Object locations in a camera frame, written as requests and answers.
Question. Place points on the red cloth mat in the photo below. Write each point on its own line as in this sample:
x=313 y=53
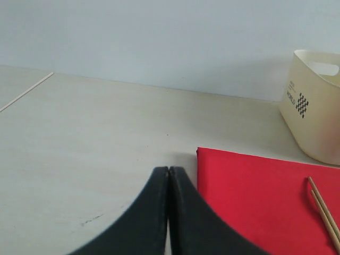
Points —
x=268 y=201

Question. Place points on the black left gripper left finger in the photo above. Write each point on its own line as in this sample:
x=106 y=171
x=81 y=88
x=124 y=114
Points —
x=142 y=228

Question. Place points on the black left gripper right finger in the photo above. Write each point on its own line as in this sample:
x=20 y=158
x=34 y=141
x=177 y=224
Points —
x=194 y=227

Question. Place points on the cream plastic bin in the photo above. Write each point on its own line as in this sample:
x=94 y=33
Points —
x=310 y=104

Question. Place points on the long wooden chopstick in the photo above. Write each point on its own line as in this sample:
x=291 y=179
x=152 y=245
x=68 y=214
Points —
x=324 y=207

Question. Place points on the short wooden chopstick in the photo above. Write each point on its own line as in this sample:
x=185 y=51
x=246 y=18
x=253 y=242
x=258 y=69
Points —
x=326 y=223

